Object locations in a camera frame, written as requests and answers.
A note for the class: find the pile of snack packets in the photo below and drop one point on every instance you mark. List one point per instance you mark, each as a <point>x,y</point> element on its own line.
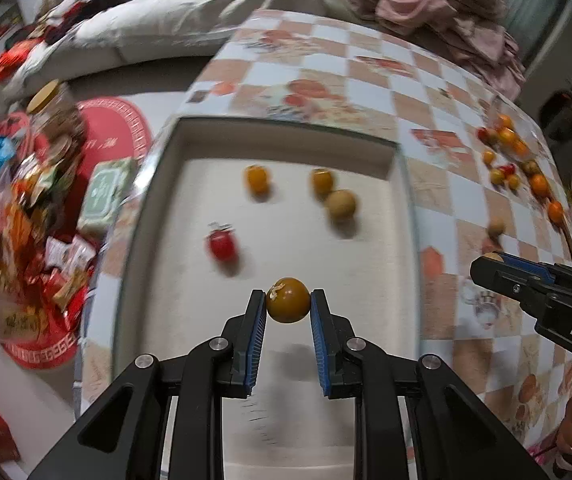
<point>20,225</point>

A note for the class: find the red snack bag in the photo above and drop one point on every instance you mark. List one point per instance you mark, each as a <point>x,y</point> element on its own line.
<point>8,62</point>

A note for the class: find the brown curved stick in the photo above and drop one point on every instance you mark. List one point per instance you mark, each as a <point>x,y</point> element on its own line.
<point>568,240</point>

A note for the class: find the orange kumquat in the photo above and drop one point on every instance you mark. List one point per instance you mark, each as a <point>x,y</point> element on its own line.
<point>322,182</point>
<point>257,180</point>

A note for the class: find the red round mat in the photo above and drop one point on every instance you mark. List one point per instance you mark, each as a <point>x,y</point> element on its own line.
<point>108,130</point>

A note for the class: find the dark round object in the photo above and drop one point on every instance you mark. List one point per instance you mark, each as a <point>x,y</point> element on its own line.
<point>561,115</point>

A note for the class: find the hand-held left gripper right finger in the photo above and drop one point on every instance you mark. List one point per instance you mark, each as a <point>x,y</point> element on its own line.
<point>320,335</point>

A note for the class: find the red cherry tomato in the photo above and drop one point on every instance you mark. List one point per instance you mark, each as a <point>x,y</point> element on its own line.
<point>222,245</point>

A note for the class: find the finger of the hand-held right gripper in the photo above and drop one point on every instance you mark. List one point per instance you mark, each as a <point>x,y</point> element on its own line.
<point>501,280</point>
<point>526,266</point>

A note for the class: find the pink blanket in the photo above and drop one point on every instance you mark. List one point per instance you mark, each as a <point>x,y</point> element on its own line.
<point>431,5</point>

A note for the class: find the green patterned box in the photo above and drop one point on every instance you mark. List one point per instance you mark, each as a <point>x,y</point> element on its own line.
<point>105,195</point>

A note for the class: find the jar with yellow lid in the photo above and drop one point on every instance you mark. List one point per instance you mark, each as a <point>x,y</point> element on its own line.
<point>50,107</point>

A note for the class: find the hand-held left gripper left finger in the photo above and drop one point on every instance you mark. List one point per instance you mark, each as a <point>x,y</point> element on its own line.
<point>256,332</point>

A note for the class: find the tan longan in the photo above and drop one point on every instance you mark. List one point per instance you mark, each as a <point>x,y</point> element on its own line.
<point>342,204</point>
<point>496,227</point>

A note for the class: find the checked printed tablecloth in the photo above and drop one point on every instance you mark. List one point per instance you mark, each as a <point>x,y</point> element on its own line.
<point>446,125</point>

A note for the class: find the pile of small mixed fruits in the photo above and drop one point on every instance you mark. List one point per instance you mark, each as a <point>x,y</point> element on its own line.
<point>518,157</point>

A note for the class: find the brownish orange round fruit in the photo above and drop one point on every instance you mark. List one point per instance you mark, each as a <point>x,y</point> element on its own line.
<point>288,301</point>

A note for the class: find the white rectangular tray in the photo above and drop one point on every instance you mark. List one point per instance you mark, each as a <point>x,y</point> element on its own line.
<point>286,220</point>

